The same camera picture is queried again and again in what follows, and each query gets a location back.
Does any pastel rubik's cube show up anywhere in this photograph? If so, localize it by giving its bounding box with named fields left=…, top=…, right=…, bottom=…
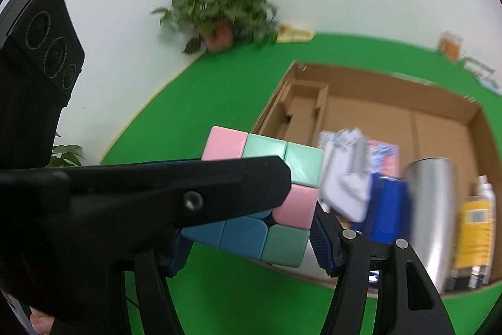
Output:
left=177, top=126, right=323, bottom=267

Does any brown cardboard box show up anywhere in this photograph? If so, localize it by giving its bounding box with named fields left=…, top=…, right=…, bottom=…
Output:
left=250, top=60, right=502, bottom=299

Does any white striped small box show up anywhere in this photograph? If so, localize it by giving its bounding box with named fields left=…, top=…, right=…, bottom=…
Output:
left=460, top=54, right=501, bottom=96

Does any colourful board game box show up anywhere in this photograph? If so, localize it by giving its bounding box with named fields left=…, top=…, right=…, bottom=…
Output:
left=317, top=127, right=400, bottom=177

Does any yellow label bottle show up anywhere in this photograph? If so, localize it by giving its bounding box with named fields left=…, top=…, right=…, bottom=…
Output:
left=447, top=175, right=496, bottom=292

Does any green leafy plant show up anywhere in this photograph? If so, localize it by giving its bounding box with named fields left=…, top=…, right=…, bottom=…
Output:
left=47, top=144, right=86, bottom=168

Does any yellow flat packet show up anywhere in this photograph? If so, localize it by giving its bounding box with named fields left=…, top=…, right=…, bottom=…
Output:
left=276, top=24, right=316, bottom=43

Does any blue box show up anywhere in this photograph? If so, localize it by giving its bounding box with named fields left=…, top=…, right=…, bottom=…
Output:
left=351, top=173, right=410, bottom=244

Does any orange small box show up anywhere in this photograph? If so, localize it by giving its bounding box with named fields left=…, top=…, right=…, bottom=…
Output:
left=437, top=31, right=463, bottom=62

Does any silver metal cup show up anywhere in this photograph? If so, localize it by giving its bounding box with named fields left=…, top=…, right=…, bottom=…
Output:
left=404, top=157, right=457, bottom=293

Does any operator hand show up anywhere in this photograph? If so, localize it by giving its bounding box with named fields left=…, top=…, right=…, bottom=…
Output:
left=30, top=308, right=55, bottom=335

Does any potted plant in corner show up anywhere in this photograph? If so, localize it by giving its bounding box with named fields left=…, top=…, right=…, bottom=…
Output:
left=152, top=0, right=279, bottom=54

